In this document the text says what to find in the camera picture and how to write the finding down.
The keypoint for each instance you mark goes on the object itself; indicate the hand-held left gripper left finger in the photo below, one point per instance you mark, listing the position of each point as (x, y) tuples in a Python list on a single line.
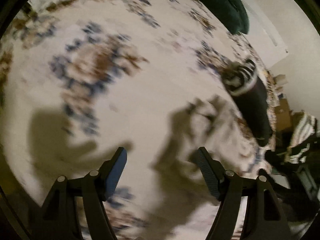
[(116, 172)]

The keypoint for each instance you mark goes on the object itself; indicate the dark green duvet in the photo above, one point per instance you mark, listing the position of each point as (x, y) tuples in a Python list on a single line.
[(220, 2)]

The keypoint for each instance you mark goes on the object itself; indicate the white and black jacket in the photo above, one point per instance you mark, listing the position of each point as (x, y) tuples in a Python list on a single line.
[(303, 130)]

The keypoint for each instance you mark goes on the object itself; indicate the floral bed blanket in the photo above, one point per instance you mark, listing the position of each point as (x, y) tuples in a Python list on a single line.
[(125, 80)]

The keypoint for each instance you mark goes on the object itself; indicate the black folded garment white waistband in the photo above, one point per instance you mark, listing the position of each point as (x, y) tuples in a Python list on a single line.
[(252, 105)]

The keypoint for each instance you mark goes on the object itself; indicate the large cardboard box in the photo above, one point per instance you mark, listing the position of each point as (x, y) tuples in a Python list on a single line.
[(285, 112)]

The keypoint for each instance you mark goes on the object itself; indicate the white headboard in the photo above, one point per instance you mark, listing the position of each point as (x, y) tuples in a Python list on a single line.
[(262, 27)]

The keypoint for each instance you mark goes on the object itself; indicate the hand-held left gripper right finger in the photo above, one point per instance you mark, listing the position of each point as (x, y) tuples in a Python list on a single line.
[(207, 172)]

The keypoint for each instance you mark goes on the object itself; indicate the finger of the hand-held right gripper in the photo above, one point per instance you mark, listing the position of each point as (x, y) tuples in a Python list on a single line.
[(281, 158)]

